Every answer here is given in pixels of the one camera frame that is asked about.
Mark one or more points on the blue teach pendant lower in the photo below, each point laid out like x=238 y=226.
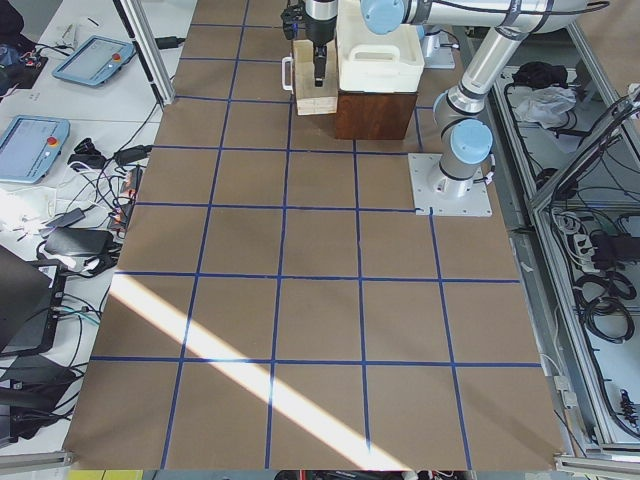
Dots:
x=29 y=147

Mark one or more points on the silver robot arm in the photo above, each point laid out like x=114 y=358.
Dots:
x=466 y=140
x=320 y=18

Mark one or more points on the white plastic bin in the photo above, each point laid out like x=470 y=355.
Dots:
x=377 y=51

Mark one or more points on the black power brick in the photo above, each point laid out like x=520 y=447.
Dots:
x=78 y=242

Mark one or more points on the white drawer handle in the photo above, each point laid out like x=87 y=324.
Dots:
x=287 y=75

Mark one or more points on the dark brown wooden cabinet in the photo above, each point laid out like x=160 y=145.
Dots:
x=373 y=116

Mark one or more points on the aluminium frame post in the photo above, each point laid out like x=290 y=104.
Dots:
x=138 y=29

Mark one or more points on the light wooden drawer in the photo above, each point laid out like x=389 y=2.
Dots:
x=311 y=99

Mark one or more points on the crumpled white cloth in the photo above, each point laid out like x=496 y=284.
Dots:
x=549 y=107

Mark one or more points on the white power strip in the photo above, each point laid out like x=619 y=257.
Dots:
x=584 y=251

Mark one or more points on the blue teach pendant upper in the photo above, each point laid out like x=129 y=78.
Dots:
x=94 y=62

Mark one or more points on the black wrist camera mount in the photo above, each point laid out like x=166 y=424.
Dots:
x=292 y=18

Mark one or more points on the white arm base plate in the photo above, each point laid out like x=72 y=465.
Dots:
x=436 y=194

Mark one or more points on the black cloth bundle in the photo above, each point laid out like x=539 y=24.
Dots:
x=540 y=75

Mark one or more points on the blue teach pendant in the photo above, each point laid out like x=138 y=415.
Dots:
x=94 y=62
x=29 y=147

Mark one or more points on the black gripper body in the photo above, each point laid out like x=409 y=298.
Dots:
x=320 y=31

